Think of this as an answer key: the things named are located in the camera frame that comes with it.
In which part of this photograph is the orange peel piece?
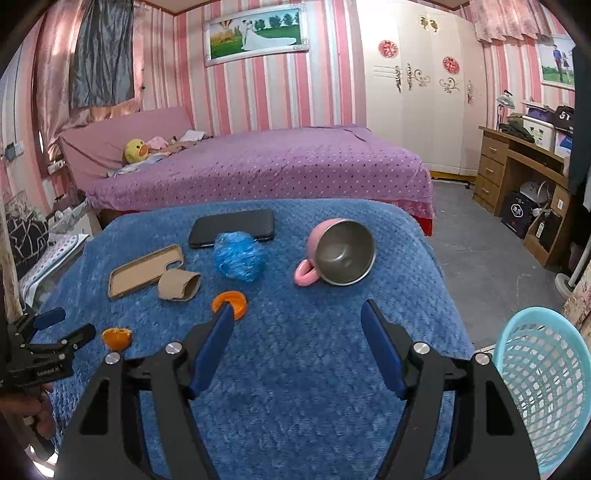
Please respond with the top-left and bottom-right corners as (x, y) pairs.
(101, 327), (132, 352)

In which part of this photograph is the brown cardboard tube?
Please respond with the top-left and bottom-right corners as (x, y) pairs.
(158, 269), (201, 302)

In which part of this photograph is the orange bottle cap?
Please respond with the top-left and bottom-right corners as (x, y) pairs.
(211, 290), (247, 321)

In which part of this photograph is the blue plastic bag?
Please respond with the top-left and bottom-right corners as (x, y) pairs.
(213, 231), (267, 283)

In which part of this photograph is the person's left hand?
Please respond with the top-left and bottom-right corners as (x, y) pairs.
(1, 383), (56, 440)

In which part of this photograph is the dotted folded bedding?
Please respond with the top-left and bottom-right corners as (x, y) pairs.
(19, 233), (91, 308)

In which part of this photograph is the black white patterned cloth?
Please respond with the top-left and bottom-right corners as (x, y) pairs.
(5, 190), (49, 279)

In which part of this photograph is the light blue mesh basket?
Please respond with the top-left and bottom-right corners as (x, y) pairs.
(493, 307), (590, 474)

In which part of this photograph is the tan phone case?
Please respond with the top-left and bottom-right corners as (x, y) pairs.
(108, 244), (184, 300)

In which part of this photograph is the pink headboard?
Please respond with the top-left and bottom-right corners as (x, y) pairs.
(58, 107), (193, 191)

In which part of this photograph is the blue fleece blanket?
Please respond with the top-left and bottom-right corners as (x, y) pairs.
(36, 199), (474, 479)

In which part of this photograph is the yellow duck plush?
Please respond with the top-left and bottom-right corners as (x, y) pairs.
(123, 138), (149, 164)

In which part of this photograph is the black smartphone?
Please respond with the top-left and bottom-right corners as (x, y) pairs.
(188, 209), (274, 249)

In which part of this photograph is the pink metal mug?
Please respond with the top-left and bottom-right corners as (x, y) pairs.
(294, 218), (377, 287)

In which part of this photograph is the grey hanging cloth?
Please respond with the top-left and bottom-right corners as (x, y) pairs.
(69, 1), (134, 109)

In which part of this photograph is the wooden desk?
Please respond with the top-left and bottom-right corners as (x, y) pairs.
(473, 127), (574, 268)

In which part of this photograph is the purple dotted bed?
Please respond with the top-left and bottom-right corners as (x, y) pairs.
(84, 126), (434, 220)

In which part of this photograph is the white wardrobe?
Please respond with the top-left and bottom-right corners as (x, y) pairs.
(356, 1), (487, 176)

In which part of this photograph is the framed couple photo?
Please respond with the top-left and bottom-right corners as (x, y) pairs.
(537, 34), (575, 91)

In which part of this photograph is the pink window curtain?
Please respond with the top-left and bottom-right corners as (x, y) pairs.
(470, 0), (551, 43)

